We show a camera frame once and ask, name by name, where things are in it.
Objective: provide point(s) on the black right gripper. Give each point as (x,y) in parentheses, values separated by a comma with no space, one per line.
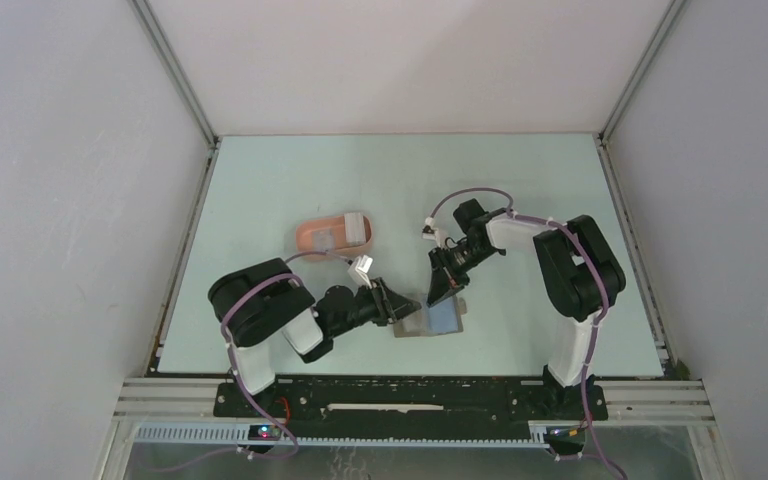
(445,281)

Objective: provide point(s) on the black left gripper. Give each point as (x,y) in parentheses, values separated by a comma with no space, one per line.
(402,306)

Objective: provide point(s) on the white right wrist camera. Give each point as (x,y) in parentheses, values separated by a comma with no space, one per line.
(430,231)

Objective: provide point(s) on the taupe leather card holder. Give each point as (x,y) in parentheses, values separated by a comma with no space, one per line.
(444,318)

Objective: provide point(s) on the stack of credit cards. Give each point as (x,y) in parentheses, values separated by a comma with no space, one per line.
(355,228)

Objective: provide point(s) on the aluminium frame rail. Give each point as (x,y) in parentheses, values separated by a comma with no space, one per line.
(167,399)

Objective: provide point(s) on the peach plastic card tray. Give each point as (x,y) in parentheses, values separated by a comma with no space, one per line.
(327,234)

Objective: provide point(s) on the white cable duct strip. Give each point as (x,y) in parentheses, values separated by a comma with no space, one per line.
(229,434)

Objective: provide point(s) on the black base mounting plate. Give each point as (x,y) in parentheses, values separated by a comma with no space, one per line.
(416,408)

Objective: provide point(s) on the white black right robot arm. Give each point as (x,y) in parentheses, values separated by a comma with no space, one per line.
(581,274)

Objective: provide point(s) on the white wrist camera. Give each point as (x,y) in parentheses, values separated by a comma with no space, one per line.
(359,270)
(430,231)

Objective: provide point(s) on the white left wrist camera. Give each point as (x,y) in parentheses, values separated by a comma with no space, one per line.
(359,270)

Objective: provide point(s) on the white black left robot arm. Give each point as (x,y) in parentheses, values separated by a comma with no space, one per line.
(268,299)

